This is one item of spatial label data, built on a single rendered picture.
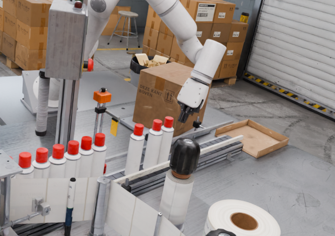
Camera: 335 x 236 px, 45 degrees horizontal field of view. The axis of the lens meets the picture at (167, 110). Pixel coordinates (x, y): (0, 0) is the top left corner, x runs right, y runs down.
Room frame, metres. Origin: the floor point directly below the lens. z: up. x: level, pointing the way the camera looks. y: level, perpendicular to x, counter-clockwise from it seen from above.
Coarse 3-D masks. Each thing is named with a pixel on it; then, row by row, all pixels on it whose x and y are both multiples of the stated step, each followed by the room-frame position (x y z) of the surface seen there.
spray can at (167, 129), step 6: (168, 120) 1.40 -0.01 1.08; (162, 126) 1.41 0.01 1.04; (168, 126) 1.40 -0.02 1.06; (168, 132) 1.39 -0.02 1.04; (162, 138) 1.39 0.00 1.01; (168, 138) 1.39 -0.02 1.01; (162, 144) 1.39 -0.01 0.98; (168, 144) 1.40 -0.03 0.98; (162, 150) 1.39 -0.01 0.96; (168, 150) 1.40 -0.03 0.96; (162, 156) 1.39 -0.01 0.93; (162, 162) 1.39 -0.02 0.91
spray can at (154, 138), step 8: (160, 120) 1.37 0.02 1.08; (152, 128) 1.36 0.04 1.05; (160, 128) 1.36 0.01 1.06; (152, 136) 1.34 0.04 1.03; (160, 136) 1.35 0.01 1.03; (152, 144) 1.34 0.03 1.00; (160, 144) 1.36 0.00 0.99; (152, 152) 1.34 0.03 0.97; (144, 160) 1.36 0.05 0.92; (152, 160) 1.34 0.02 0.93; (144, 168) 1.35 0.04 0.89
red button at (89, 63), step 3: (90, 60) 1.11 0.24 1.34; (84, 63) 1.10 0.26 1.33; (87, 63) 1.11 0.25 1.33; (90, 63) 1.10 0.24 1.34; (93, 63) 1.11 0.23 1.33; (84, 66) 1.10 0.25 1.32; (87, 66) 1.10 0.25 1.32; (90, 66) 1.10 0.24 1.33; (87, 69) 1.10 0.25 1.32; (90, 69) 1.10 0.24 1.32
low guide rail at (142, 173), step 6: (234, 138) 1.73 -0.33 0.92; (240, 138) 1.76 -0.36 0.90; (216, 144) 1.62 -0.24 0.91; (222, 144) 1.65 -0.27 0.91; (204, 150) 1.55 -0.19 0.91; (210, 150) 1.59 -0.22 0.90; (168, 162) 1.38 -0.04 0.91; (150, 168) 1.31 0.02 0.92; (156, 168) 1.33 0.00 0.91; (162, 168) 1.36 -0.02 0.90; (132, 174) 1.25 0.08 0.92; (138, 174) 1.26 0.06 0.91; (144, 174) 1.29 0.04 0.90; (114, 180) 1.19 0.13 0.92; (120, 180) 1.20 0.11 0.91
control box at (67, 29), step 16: (64, 0) 1.21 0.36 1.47; (64, 16) 1.06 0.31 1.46; (80, 16) 1.07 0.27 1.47; (48, 32) 1.05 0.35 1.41; (64, 32) 1.06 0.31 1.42; (80, 32) 1.07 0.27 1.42; (48, 48) 1.05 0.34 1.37; (64, 48) 1.06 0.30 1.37; (80, 48) 1.08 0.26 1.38; (48, 64) 1.05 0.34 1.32; (64, 64) 1.07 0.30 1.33; (80, 64) 1.08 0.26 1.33
